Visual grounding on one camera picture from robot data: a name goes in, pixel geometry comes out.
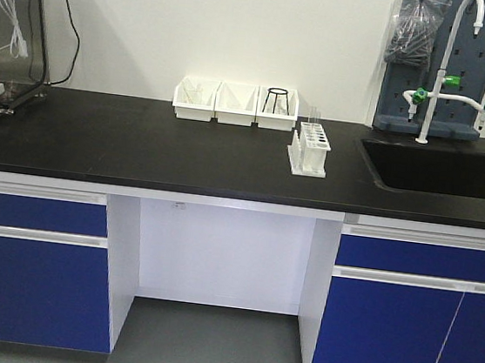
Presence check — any white test tube rack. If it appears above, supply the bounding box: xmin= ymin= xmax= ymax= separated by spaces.
xmin=287 ymin=122 xmax=331 ymax=178

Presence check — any blue-grey pegboard drying rack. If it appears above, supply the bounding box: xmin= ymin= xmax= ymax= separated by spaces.
xmin=373 ymin=0 xmax=485 ymax=141

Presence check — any white middle storage bin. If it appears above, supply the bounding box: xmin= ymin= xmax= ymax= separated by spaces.
xmin=214 ymin=81 xmax=259 ymax=126

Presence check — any white storage bin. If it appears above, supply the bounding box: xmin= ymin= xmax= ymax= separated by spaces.
xmin=255 ymin=85 xmax=299 ymax=131
xmin=214 ymin=81 xmax=259 ymax=126
xmin=172 ymin=76 xmax=221 ymax=122

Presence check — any white right storage bin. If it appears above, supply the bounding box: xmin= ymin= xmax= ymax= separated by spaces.
xmin=255 ymin=85 xmax=299 ymax=131

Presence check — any clear glass flask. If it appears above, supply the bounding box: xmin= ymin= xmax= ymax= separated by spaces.
xmin=272 ymin=95 xmax=288 ymax=116

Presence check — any white left storage bin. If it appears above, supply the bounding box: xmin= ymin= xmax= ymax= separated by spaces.
xmin=172 ymin=76 xmax=221 ymax=122

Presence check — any clear glass beaker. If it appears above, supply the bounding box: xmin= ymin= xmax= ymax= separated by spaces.
xmin=183 ymin=79 xmax=204 ymax=104

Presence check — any black lab sink basin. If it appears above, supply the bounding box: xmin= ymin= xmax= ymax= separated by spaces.
xmin=359 ymin=138 xmax=485 ymax=199

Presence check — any white gooseneck lab faucet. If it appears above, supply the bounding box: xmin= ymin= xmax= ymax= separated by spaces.
xmin=402 ymin=0 xmax=485 ymax=145

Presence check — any blue right cabinet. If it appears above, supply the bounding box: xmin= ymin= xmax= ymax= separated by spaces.
xmin=307 ymin=224 xmax=485 ymax=363

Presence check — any blue cabinet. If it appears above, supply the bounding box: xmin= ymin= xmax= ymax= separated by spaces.
xmin=307 ymin=224 xmax=485 ymax=363
xmin=0 ymin=187 xmax=114 ymax=353

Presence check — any blue left cabinet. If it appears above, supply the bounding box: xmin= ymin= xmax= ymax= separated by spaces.
xmin=0 ymin=187 xmax=114 ymax=353

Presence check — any plastic bag of black pegs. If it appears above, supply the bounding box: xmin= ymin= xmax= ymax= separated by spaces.
xmin=384 ymin=0 xmax=452 ymax=68

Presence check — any black wire tripod stand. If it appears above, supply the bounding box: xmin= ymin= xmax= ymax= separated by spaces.
xmin=262 ymin=87 xmax=290 ymax=116

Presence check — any black power cable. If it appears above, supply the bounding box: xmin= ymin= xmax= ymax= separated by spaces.
xmin=37 ymin=0 xmax=86 ymax=89

